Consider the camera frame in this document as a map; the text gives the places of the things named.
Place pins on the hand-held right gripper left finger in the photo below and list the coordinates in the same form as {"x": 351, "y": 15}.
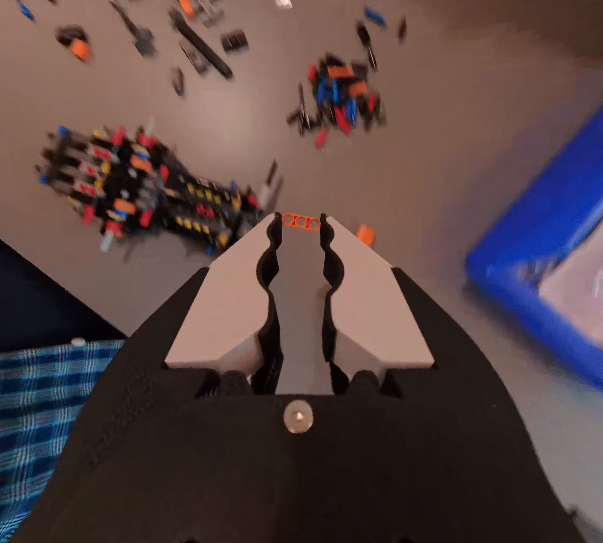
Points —
{"x": 221, "y": 317}

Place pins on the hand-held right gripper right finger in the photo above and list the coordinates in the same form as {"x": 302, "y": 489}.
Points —
{"x": 377, "y": 317}

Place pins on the orange three-hole lego beam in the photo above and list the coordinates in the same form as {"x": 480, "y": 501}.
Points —
{"x": 307, "y": 222}

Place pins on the pile of lego pins and axles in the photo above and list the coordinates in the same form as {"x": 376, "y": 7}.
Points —
{"x": 339, "y": 100}

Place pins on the long black lego beam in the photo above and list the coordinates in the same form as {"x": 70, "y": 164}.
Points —
{"x": 202, "y": 46}

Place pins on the partly built lego model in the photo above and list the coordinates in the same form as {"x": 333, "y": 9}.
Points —
{"x": 141, "y": 185}

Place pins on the black lego hinge piece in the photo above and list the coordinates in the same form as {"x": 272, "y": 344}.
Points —
{"x": 234, "y": 40}

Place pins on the black lego axle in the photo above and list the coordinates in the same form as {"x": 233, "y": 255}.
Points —
{"x": 143, "y": 41}

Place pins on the black and orange lego piece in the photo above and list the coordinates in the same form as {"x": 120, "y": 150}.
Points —
{"x": 80, "y": 49}

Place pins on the blue plastic bin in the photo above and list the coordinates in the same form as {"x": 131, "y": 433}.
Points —
{"x": 541, "y": 232}

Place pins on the blue plaid shirt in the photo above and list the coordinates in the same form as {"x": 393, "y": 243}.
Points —
{"x": 37, "y": 411}

